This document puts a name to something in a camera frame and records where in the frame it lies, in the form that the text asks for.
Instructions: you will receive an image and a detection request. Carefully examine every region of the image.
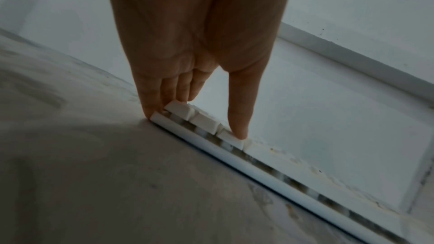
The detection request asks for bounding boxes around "person's left hand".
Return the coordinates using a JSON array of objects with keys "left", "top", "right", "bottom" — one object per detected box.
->
[{"left": 101, "top": 0, "right": 297, "bottom": 141}]

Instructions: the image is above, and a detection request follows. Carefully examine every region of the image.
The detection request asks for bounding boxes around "white keyboard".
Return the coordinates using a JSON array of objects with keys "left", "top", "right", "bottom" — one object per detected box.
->
[{"left": 149, "top": 100, "right": 418, "bottom": 244}]

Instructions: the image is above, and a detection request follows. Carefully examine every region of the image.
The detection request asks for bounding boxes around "floral tablecloth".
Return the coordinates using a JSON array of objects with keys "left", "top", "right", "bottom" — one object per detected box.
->
[{"left": 0, "top": 28, "right": 370, "bottom": 244}]

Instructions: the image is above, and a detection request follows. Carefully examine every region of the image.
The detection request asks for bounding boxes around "white wooden frame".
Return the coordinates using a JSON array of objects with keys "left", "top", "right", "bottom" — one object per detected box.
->
[{"left": 0, "top": 0, "right": 434, "bottom": 216}]

